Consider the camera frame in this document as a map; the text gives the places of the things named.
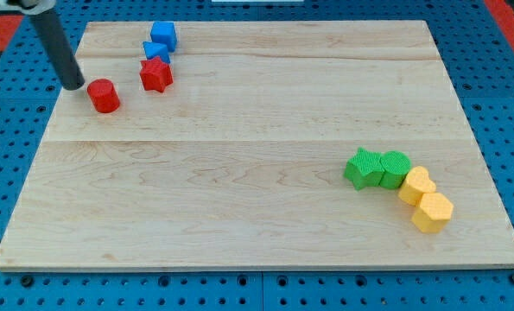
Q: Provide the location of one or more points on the green star block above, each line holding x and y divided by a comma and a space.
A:
364, 169

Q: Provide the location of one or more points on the red star block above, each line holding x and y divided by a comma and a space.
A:
155, 74

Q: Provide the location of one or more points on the light wooden board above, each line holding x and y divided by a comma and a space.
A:
239, 164

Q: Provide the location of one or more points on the green cylinder block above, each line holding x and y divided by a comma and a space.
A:
396, 165

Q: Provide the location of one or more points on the blue triangle block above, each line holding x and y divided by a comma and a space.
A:
155, 49

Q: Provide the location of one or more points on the blue cube block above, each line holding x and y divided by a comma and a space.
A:
164, 33

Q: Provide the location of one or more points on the yellow heart block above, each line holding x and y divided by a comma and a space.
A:
416, 183

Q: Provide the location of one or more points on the red cylinder block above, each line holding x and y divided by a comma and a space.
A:
103, 95

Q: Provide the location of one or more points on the yellow hexagon block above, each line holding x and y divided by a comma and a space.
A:
432, 213

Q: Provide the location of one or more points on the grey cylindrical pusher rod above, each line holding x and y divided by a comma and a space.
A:
46, 22

